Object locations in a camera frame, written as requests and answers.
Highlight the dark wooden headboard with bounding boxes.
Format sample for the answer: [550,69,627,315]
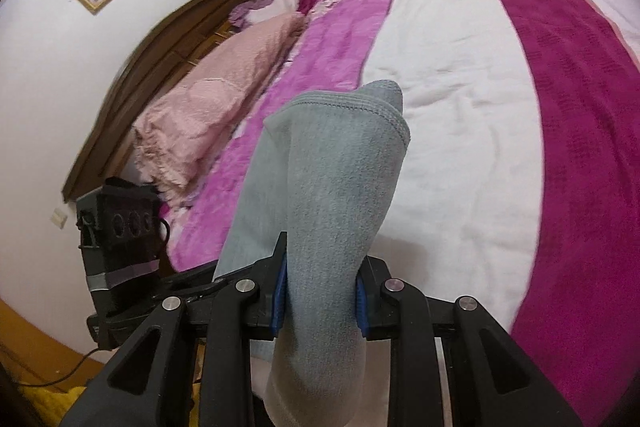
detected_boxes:
[62,0,286,203]

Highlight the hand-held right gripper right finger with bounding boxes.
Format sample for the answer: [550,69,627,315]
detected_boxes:
[356,256,584,427]

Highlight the black cable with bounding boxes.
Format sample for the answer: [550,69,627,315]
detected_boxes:
[47,346,109,389]

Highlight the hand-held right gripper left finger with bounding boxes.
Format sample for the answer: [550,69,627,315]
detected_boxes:
[60,231,289,427]

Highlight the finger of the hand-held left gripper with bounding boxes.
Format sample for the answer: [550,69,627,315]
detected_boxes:
[159,260,237,304]

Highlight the purple and white bed blanket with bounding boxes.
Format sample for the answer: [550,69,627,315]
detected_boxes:
[167,0,640,427]

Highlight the purple frilled pillow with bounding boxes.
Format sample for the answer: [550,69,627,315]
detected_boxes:
[228,0,326,28]

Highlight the yellow cloth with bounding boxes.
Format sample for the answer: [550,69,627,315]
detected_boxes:
[19,384,89,427]

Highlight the pink folded quilt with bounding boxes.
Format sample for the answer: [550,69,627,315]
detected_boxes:
[131,13,309,208]

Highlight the grey pants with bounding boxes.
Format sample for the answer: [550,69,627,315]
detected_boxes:
[212,79,412,427]

